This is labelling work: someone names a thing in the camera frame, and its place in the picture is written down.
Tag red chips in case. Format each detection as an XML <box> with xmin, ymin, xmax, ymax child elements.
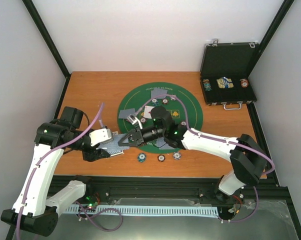
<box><xmin>240</xmin><ymin>78</ymin><xmax>249</xmax><ymax>88</ymax></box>

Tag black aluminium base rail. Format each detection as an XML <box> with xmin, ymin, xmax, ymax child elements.
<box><xmin>22</xmin><ymin>175</ymin><xmax>291</xmax><ymax>216</ymax></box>

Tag face up heart card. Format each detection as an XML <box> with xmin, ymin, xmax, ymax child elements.
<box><xmin>143</xmin><ymin>105</ymin><xmax>154</xmax><ymax>119</ymax></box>

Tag purple white chip stack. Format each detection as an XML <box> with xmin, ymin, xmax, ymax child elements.
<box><xmin>172</xmin><ymin>151</ymin><xmax>182</xmax><ymax>160</ymax></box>

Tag wrapped card deck in case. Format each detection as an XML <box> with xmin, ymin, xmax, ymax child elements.
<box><xmin>216</xmin><ymin>77</ymin><xmax>234</xmax><ymax>89</ymax></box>

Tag grey card deck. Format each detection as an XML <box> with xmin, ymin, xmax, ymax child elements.
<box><xmin>97</xmin><ymin>134</ymin><xmax>130</xmax><ymax>156</ymax></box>

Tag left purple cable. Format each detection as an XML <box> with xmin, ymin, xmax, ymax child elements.
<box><xmin>15</xmin><ymin>101</ymin><xmax>124</xmax><ymax>240</ymax></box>

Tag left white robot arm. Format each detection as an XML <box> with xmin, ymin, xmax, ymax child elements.
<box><xmin>0</xmin><ymin>106</ymin><xmax>113</xmax><ymax>240</ymax></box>

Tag green blue chip stack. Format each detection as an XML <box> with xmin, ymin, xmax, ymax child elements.
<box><xmin>137</xmin><ymin>153</ymin><xmax>147</xmax><ymax>163</ymax></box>

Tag light blue cable duct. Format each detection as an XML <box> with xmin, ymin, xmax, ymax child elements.
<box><xmin>65</xmin><ymin>204</ymin><xmax>220</xmax><ymax>218</ymax></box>

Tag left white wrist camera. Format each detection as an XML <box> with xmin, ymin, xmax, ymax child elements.
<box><xmin>89</xmin><ymin>128</ymin><xmax>113</xmax><ymax>147</ymax></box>

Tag round green poker mat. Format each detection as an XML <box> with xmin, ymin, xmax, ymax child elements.
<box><xmin>117</xmin><ymin>82</ymin><xmax>204</xmax><ymax>154</ymax></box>

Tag red brown chip stack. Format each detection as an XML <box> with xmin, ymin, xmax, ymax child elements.
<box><xmin>157</xmin><ymin>154</ymin><xmax>166</xmax><ymax>162</ymax></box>

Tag blue backed playing card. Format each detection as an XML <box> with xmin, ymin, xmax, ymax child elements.
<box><xmin>117</xmin><ymin>110</ymin><xmax>136</xmax><ymax>120</ymax></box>

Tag black poker chip case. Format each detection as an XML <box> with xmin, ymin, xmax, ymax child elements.
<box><xmin>200</xmin><ymin>38</ymin><xmax>259</xmax><ymax>110</ymax></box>

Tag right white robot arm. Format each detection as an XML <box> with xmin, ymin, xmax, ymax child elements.
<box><xmin>118</xmin><ymin>106</ymin><xmax>267</xmax><ymax>203</ymax></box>

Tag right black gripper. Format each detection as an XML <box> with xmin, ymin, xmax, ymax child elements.
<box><xmin>118</xmin><ymin>125</ymin><xmax>166</xmax><ymax>148</ymax></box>

